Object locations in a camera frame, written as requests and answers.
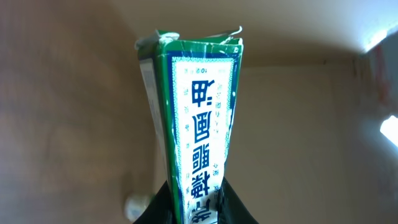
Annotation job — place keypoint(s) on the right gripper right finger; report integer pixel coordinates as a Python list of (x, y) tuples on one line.
[(230, 208)]

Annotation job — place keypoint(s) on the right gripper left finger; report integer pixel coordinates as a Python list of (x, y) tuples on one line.
[(160, 209)]

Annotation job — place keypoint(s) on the green white slim box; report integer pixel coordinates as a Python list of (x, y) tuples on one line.
[(191, 85)]

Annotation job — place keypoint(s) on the green lid jar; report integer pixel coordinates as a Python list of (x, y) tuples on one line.
[(135, 205)]

